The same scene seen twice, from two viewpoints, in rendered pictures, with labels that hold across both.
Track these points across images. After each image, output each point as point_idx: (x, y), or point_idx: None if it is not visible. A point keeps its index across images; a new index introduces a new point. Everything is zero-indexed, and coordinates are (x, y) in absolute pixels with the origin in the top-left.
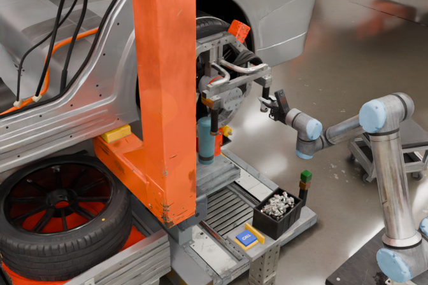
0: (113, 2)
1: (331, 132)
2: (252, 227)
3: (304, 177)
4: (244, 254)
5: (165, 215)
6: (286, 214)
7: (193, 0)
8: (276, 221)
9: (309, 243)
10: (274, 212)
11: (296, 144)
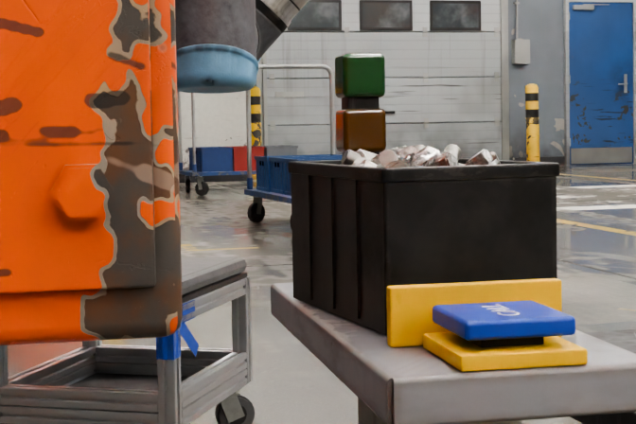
0: None
1: None
2: (447, 283)
3: (369, 70)
4: (594, 389)
5: (151, 120)
6: (507, 160)
7: None
8: (544, 163)
9: None
10: (469, 160)
11: (183, 23)
